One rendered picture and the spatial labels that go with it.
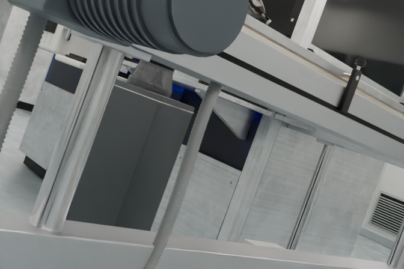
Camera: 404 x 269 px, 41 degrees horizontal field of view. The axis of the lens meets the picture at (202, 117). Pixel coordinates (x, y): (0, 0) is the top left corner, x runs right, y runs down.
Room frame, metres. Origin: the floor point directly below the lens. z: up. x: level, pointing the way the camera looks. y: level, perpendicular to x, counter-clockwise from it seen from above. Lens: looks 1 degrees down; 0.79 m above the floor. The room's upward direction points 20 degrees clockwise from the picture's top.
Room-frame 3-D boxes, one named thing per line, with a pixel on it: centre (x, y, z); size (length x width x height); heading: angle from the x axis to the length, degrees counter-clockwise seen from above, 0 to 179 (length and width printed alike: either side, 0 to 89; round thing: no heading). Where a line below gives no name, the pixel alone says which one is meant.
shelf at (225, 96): (2.40, 0.09, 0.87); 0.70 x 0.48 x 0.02; 43
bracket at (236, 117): (2.21, -0.07, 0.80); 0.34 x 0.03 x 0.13; 133
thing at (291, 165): (3.34, 0.06, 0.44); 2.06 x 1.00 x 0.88; 43
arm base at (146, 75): (1.78, 0.20, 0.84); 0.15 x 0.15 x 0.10
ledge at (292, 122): (2.24, -0.37, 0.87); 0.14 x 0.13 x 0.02; 133
